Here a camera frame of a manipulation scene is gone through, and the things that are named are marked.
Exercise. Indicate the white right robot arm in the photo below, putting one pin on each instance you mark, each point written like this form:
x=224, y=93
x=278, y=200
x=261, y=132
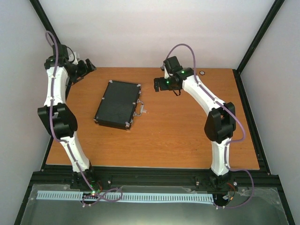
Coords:
x=220, y=123

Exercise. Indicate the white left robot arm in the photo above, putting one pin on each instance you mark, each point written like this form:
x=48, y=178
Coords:
x=55, y=115

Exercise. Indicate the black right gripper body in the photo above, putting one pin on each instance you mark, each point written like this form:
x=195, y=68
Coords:
x=168, y=86

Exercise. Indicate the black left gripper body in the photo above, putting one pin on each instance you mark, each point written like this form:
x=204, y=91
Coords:
x=77, y=72

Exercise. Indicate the black left frame post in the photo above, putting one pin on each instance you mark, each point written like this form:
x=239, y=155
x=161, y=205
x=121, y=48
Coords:
x=50, y=32

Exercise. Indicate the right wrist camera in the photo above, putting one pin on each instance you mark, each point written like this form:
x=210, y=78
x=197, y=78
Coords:
x=166, y=74

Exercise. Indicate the black right frame post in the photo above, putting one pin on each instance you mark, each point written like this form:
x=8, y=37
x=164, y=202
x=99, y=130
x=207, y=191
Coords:
x=270, y=16

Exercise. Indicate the black frame post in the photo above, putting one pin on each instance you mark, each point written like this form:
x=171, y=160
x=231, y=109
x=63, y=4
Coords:
x=50, y=32
x=270, y=16

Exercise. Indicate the black poker set case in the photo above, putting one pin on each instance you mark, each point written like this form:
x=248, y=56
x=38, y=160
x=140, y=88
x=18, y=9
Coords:
x=119, y=105

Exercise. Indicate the black aluminium frame rail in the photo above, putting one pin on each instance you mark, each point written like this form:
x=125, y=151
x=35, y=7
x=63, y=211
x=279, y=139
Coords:
x=110, y=177

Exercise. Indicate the white slotted cable duct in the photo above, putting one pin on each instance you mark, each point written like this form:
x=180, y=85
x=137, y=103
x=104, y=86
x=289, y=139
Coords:
x=126, y=197

